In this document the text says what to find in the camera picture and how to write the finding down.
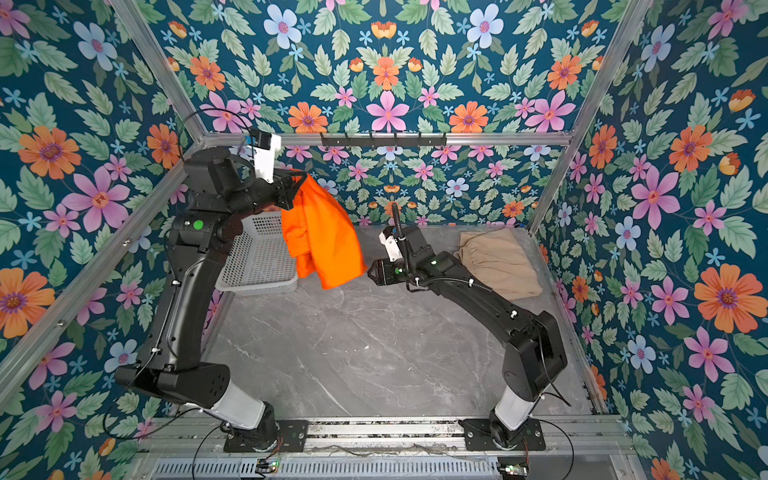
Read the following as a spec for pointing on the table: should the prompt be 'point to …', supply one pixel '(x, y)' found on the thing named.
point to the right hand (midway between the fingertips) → (378, 268)
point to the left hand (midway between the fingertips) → (305, 161)
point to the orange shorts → (320, 234)
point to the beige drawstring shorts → (498, 258)
